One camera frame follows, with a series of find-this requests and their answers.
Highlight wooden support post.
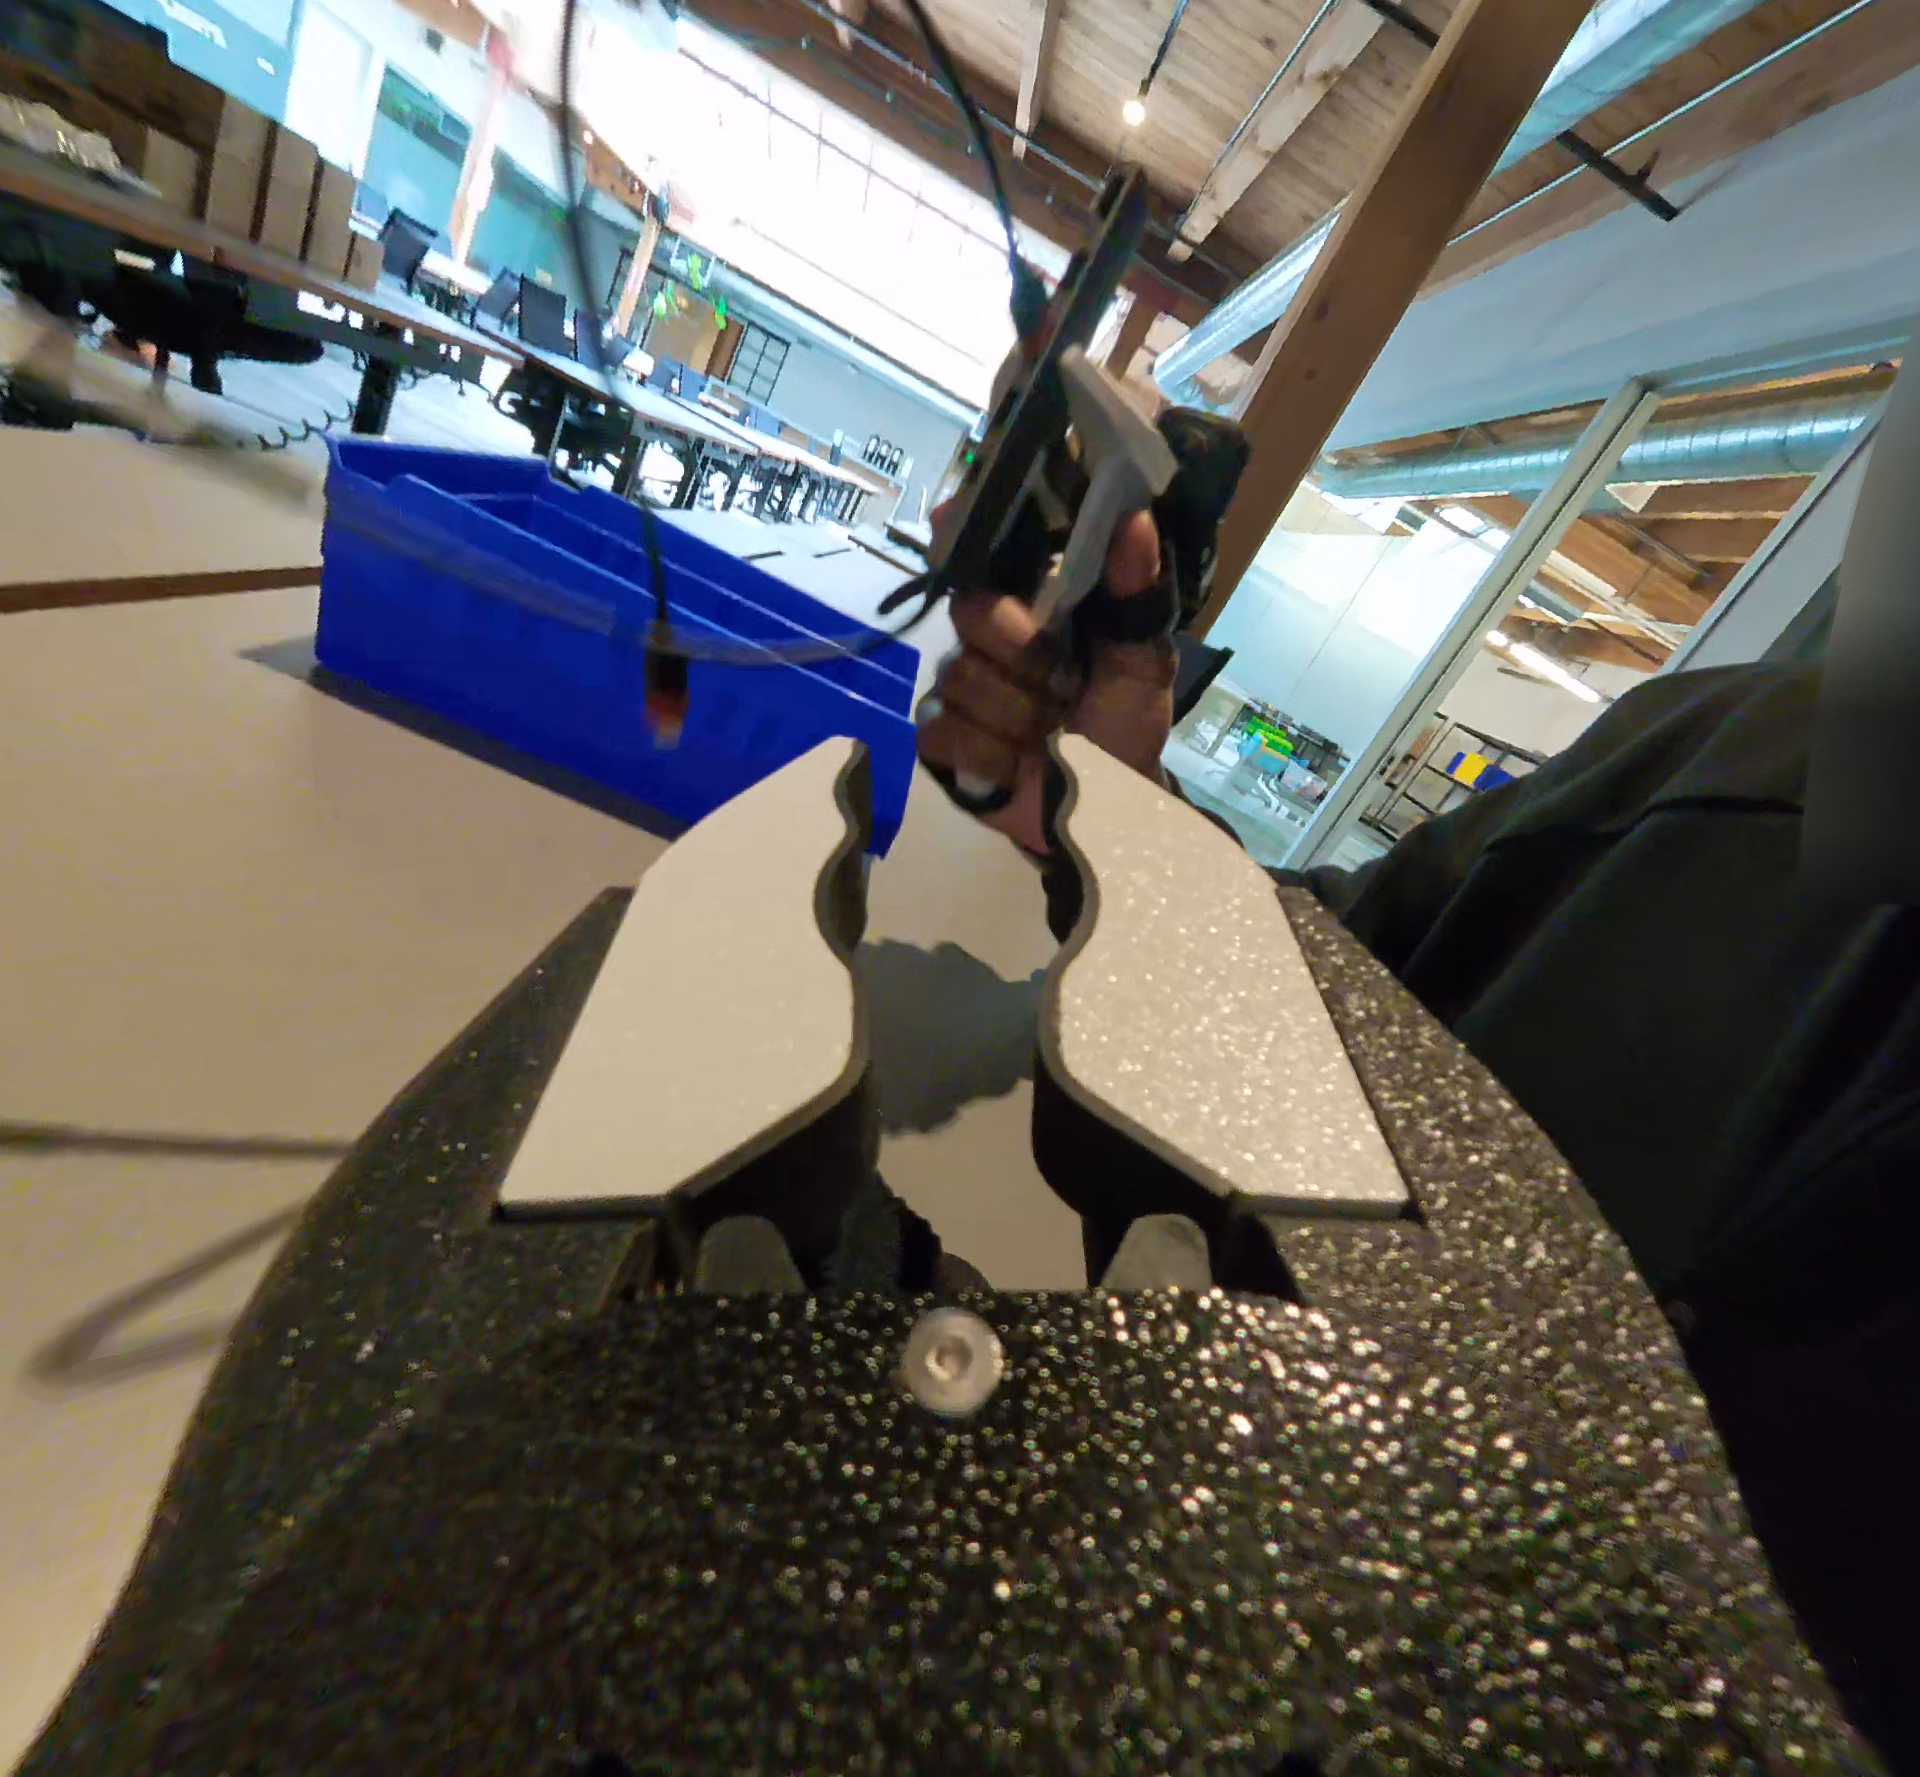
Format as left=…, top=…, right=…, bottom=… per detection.
left=1198, top=0, right=1691, bottom=642

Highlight long wooden desk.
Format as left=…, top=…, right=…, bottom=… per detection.
left=0, top=145, right=534, bottom=434

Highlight row of cardboard boxes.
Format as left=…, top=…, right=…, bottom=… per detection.
left=145, top=96, right=379, bottom=281

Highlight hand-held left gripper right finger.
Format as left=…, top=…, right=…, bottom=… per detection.
left=1030, top=734, right=1412, bottom=1293

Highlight person's right hand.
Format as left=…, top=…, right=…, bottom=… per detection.
left=915, top=508, right=1183, bottom=869

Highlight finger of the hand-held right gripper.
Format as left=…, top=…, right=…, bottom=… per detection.
left=1037, top=361, right=1183, bottom=626

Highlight blue plastic bin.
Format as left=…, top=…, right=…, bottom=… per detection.
left=312, top=434, right=918, bottom=857

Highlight thin black cable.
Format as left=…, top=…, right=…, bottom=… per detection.
left=0, top=1119, right=354, bottom=1380

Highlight silver air duct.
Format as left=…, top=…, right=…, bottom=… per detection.
left=1323, top=388, right=1885, bottom=508
left=1155, top=0, right=1920, bottom=388

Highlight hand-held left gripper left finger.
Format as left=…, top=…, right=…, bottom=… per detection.
left=496, top=742, right=881, bottom=1293

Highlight black usb cable red plug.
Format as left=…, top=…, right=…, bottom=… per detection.
left=557, top=0, right=1059, bottom=757

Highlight person's right forearm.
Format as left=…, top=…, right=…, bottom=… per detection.
left=1309, top=656, right=1920, bottom=1735

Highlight grey usb hub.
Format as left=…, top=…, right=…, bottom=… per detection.
left=874, top=165, right=1151, bottom=617

